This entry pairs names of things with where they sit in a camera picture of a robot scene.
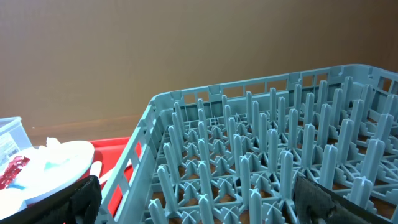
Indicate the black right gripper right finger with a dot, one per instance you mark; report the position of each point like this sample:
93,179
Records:
315,203

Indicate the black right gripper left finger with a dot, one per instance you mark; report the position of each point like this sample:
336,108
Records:
79,202

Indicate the white plastic fork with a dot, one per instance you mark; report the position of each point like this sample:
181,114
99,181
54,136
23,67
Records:
105,177

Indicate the light blue plate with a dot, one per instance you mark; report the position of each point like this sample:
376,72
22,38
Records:
29,189

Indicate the white tissue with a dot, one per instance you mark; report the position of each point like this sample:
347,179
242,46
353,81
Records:
53,153

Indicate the red snack wrapper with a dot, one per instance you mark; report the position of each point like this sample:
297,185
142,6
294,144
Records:
12,170

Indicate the grey dishwasher rack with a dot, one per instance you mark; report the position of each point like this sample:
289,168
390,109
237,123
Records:
220,152

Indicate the white plastic spoon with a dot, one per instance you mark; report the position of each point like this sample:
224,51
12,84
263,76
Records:
95,169

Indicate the red plastic tray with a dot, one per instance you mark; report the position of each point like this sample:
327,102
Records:
108,152

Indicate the clear plastic bin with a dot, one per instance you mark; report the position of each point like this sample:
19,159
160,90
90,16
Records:
13,137

